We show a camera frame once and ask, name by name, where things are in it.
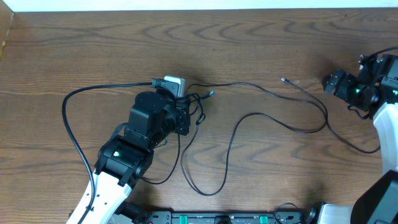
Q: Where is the black USB cable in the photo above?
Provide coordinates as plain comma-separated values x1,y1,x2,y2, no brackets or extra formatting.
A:
139,77,382,197

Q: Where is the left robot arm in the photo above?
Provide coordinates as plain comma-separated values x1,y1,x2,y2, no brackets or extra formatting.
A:
68,90,191,223

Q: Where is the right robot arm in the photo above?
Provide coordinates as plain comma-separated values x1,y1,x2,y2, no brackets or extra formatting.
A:
314,54,397,224

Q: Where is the right camera cable black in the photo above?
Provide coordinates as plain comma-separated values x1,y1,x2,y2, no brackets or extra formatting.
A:
364,46,398,63

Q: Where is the camera cable black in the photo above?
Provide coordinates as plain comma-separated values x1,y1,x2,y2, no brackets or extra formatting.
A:
61,78,169,224
364,46,398,63

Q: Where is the left camera cable black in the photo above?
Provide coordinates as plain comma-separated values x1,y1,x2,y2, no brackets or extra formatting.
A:
61,78,169,224

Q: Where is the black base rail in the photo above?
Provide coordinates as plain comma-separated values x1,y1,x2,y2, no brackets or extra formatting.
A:
68,200,324,224

